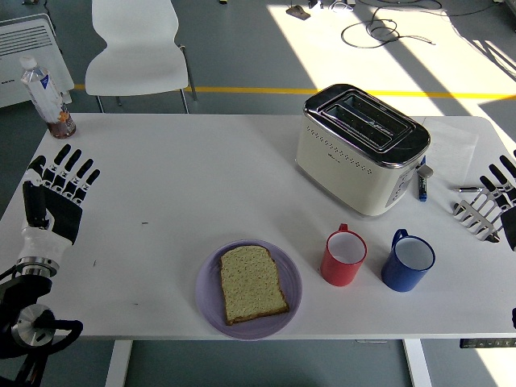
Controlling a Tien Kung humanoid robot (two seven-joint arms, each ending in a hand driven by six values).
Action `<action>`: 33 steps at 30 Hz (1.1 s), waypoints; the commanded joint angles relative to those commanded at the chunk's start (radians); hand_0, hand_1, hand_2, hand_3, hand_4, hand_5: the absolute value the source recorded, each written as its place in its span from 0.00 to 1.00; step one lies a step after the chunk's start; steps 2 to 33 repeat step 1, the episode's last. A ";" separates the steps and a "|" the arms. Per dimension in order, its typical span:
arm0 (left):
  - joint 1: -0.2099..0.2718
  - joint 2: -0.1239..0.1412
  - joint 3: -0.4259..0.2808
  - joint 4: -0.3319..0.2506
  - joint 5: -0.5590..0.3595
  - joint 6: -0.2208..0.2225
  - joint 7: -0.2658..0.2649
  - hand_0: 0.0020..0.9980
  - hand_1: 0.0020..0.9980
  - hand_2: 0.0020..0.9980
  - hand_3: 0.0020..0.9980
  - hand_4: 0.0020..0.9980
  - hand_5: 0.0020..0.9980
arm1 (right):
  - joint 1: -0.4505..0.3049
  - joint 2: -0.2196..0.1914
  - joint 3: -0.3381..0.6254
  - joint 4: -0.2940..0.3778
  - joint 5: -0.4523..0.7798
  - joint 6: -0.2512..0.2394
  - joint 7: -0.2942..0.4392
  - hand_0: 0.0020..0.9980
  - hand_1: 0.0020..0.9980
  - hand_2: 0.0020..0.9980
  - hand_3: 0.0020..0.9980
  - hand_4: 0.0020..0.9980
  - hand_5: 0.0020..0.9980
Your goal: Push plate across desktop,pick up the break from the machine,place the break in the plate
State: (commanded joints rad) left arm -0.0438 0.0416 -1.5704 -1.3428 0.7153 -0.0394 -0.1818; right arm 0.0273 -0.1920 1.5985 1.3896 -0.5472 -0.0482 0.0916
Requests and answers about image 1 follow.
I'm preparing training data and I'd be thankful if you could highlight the brown bread slice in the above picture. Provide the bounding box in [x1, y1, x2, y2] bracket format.
[218, 247, 291, 326]

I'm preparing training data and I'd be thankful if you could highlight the purple round plate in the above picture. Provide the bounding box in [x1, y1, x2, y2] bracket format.
[195, 239, 303, 342]

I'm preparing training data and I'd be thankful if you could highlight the red enamel mug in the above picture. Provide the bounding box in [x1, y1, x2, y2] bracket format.
[320, 223, 368, 288]

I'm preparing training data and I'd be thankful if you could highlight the white table leg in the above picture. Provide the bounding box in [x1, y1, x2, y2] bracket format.
[402, 339, 433, 387]
[105, 340, 134, 387]

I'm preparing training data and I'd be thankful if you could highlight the black floor cable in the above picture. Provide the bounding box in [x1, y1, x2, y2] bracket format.
[340, 6, 436, 49]

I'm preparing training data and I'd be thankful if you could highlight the clear plastic drink bottle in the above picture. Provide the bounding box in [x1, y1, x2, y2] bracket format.
[19, 55, 77, 140]

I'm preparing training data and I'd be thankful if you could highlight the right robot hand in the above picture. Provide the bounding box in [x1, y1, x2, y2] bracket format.
[478, 149, 516, 253]

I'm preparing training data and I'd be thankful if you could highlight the cream and chrome toaster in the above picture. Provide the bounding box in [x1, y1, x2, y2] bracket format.
[294, 83, 431, 218]

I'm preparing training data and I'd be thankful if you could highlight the white panel heater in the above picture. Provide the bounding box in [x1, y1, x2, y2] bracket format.
[0, 13, 76, 109]

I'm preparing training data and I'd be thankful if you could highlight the white plastic chair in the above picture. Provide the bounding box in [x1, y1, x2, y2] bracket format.
[84, 0, 198, 114]

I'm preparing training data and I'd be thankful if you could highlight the black table control panel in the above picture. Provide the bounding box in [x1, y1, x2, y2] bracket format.
[459, 337, 516, 350]

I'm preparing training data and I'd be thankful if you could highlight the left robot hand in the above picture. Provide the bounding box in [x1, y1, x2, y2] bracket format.
[18, 144, 101, 264]

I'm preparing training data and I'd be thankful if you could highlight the white paper sheet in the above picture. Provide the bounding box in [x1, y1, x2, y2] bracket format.
[418, 116, 480, 183]

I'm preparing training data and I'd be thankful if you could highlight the silver metal toast rack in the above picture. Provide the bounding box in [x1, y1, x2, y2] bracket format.
[450, 189, 510, 243]

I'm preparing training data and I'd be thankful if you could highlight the blue enamel mug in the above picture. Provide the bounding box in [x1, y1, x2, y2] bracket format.
[381, 228, 436, 293]

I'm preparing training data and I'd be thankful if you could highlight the blue marker pen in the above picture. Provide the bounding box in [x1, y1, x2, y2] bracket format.
[416, 156, 435, 202]

